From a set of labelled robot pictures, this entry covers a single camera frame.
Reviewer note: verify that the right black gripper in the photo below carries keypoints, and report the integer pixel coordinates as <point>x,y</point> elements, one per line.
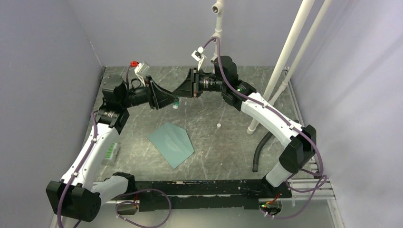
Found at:
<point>190,88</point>

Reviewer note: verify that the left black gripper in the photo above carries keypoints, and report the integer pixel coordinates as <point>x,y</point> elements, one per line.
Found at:
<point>158,97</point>

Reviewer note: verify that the green white glue stick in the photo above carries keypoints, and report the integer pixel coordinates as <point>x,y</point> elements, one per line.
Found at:
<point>176,104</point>

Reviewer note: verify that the teal envelope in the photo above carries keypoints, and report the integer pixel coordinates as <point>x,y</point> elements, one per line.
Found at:
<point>173,143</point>

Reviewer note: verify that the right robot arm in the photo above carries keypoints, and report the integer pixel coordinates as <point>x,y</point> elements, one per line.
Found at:
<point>298,141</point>

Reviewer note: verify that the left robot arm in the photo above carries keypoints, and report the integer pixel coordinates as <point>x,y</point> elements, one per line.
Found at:
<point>75,195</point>

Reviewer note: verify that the green label plastic box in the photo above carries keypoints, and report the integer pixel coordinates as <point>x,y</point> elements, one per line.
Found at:
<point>112,153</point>

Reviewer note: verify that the black foam tube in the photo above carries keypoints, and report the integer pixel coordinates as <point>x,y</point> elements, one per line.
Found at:
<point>261,144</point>

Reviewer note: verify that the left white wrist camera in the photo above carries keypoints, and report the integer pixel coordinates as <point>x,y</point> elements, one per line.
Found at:
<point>140,70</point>

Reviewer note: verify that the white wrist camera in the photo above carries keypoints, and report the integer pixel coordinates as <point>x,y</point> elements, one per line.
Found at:
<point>140,70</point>
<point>199,56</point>

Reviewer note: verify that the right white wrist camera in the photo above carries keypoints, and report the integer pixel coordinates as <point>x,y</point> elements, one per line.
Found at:
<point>199,56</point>

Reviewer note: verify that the white pvc pipe frame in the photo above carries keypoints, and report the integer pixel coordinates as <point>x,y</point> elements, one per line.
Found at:
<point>298,23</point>

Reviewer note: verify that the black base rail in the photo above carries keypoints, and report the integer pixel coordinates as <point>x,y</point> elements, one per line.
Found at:
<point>205,194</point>

